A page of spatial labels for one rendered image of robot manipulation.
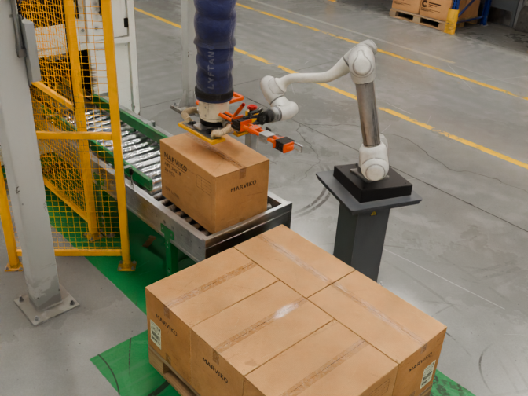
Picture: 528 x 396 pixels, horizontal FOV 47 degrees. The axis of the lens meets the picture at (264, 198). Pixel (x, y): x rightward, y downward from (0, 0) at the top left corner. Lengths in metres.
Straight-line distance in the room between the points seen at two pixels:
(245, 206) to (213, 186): 0.30
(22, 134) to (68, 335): 1.22
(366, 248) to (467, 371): 0.94
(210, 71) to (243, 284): 1.19
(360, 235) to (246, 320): 1.17
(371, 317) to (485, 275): 1.64
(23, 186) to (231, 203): 1.16
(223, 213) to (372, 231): 0.99
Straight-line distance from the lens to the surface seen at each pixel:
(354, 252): 3.98
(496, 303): 4.41
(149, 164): 4.49
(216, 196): 3.49
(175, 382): 3.49
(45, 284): 3.97
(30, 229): 3.73
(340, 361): 2.91
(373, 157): 3.50
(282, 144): 3.21
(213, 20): 3.38
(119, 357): 3.68
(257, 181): 3.65
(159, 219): 3.87
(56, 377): 3.65
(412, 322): 3.19
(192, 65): 6.65
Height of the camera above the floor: 2.58
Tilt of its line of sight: 30 degrees down
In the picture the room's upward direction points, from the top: 3 degrees clockwise
